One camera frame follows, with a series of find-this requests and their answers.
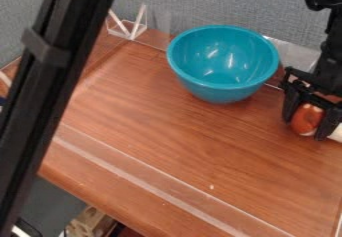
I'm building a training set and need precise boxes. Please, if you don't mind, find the brown and white plush mushroom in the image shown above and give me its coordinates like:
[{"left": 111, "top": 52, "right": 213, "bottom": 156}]
[{"left": 289, "top": 102, "right": 342, "bottom": 144}]

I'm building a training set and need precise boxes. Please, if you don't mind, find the blue plastic bowl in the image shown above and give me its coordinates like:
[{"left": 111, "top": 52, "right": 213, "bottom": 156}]
[{"left": 167, "top": 25, "right": 280, "bottom": 104}]

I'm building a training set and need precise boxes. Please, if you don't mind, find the wooden block under table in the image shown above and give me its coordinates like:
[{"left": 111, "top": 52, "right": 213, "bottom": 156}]
[{"left": 67, "top": 206, "right": 117, "bottom": 237}]

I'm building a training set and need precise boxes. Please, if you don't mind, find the clear acrylic front barrier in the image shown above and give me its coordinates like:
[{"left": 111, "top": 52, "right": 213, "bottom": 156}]
[{"left": 54, "top": 124, "right": 294, "bottom": 237}]

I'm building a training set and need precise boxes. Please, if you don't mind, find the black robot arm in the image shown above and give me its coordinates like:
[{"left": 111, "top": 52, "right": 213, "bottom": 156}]
[{"left": 0, "top": 0, "right": 342, "bottom": 237}]

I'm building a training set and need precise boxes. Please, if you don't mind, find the clear acrylic back barrier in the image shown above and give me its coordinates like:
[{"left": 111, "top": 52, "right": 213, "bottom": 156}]
[{"left": 135, "top": 29, "right": 321, "bottom": 90}]

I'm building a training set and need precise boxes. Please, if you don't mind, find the clear acrylic barrier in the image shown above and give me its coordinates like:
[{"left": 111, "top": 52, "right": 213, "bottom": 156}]
[
  {"left": 135, "top": 29, "right": 321, "bottom": 90},
  {"left": 54, "top": 124, "right": 294, "bottom": 237}
]

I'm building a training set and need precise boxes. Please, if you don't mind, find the black and white device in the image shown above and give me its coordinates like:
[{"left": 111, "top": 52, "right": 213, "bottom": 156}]
[{"left": 11, "top": 218, "right": 43, "bottom": 237}]

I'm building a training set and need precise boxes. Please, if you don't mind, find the clear acrylic corner bracket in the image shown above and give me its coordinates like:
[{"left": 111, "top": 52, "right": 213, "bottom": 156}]
[{"left": 106, "top": 4, "right": 147, "bottom": 41}]

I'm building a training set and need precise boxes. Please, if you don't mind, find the clear acrylic left bracket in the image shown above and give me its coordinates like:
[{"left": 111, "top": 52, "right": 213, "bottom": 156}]
[{"left": 0, "top": 70, "right": 12, "bottom": 89}]

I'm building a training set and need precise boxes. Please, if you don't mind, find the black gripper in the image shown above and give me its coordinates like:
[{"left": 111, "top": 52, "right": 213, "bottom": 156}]
[{"left": 280, "top": 58, "right": 342, "bottom": 141}]

